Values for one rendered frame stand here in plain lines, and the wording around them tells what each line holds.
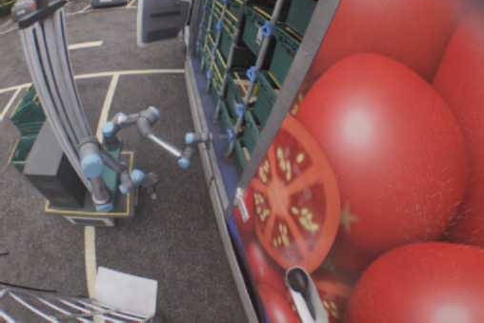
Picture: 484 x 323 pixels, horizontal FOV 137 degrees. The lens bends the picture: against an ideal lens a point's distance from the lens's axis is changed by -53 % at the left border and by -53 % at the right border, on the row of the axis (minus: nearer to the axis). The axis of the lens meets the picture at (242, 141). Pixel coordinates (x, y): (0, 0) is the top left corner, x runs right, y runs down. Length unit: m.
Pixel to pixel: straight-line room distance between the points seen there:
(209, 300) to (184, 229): 0.72
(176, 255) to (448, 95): 1.97
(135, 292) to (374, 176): 1.88
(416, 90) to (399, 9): 0.16
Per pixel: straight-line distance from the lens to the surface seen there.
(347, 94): 0.46
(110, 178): 1.72
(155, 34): 3.90
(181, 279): 1.92
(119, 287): 2.01
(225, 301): 1.95
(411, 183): 0.40
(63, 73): 1.39
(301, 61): 0.59
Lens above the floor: 1.92
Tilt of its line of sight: 45 degrees down
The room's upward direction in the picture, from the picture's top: 21 degrees clockwise
